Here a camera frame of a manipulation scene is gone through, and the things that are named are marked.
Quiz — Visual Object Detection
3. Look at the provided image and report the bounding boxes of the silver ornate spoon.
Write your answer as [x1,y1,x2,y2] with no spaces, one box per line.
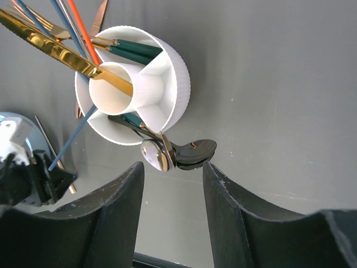
[134,131,167,171]

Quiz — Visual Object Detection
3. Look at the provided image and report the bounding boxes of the gold spoon green handle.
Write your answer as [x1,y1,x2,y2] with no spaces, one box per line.
[118,114,176,172]

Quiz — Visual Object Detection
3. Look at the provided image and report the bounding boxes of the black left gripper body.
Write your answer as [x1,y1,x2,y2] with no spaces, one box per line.
[1,150,78,207]

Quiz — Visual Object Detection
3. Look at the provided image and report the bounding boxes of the light blue headphones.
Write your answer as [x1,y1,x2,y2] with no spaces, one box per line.
[1,112,51,156]

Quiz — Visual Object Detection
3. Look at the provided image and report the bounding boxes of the orange chopstick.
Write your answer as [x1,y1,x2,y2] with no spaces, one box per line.
[34,115,76,194]
[67,0,102,65]

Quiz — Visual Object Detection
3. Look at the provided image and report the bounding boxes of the copper utensil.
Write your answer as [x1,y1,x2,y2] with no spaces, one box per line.
[75,0,108,119]

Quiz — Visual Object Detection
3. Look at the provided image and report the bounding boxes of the silver copper chopstick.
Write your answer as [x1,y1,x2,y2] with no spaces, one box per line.
[59,0,91,60]

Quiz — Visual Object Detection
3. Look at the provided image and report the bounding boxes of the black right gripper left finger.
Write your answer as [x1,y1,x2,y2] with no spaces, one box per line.
[1,162,144,267]

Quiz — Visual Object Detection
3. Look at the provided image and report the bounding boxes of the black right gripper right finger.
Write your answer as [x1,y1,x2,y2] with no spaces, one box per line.
[202,162,356,267]

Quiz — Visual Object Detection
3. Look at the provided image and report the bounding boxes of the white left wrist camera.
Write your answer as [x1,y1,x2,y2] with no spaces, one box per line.
[1,117,30,166]

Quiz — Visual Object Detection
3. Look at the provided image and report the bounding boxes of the black spoon long handle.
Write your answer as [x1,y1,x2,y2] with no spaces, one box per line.
[108,115,217,170]

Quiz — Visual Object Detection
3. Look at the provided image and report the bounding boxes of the white divided round container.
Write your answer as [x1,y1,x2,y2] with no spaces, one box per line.
[74,26,191,146]

